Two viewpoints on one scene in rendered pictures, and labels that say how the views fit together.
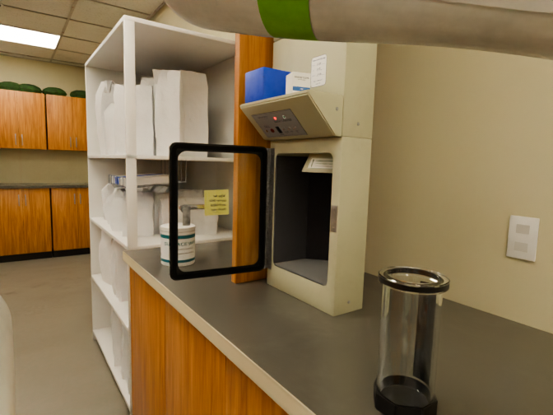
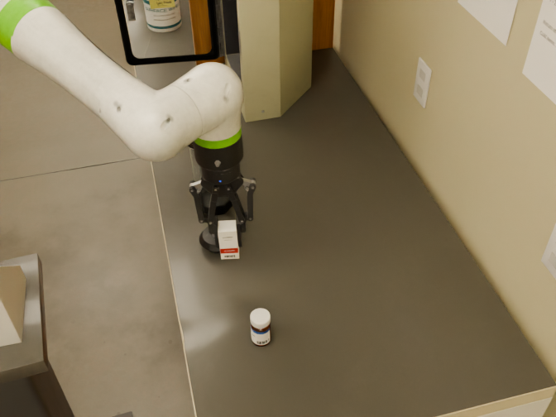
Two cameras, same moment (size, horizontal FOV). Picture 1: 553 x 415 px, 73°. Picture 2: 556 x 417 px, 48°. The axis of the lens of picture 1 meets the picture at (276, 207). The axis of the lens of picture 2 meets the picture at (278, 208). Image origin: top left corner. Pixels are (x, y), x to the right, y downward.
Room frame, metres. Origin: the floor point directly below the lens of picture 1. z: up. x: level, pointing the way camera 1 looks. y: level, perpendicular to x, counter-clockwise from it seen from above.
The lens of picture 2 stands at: (-0.47, -0.82, 2.03)
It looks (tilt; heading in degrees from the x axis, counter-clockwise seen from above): 43 degrees down; 21
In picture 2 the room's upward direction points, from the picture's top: 1 degrees counter-clockwise
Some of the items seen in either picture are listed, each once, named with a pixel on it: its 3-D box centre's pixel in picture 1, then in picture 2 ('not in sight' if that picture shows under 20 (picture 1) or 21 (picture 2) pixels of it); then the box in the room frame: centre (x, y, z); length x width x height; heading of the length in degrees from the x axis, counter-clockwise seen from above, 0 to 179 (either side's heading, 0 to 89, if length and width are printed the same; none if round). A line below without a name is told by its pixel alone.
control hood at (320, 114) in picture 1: (285, 118); not in sight; (1.05, -0.02, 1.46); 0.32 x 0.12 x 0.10; 35
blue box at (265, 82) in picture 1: (267, 88); not in sight; (1.13, 0.03, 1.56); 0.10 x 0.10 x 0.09; 35
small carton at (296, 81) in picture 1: (298, 86); not in sight; (1.01, -0.05, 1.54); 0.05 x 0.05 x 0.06; 19
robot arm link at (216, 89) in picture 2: not in sight; (209, 103); (0.36, -0.37, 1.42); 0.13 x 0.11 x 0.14; 159
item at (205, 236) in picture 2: not in sight; (218, 234); (0.46, -0.30, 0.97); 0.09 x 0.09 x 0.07
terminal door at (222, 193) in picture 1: (220, 211); (165, 4); (1.13, 0.17, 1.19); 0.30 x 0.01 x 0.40; 118
